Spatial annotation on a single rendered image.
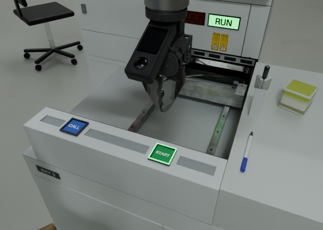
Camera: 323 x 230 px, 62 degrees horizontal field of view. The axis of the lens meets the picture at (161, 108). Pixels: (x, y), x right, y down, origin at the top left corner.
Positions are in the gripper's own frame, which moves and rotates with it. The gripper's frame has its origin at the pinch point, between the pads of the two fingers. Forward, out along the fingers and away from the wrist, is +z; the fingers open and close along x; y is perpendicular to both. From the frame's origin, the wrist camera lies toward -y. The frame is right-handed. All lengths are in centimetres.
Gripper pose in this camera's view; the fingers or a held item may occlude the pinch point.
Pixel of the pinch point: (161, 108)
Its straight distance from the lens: 55.5
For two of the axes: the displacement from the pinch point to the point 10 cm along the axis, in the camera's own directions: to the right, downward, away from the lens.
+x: -9.2, -2.3, 3.1
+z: 0.0, 7.9, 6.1
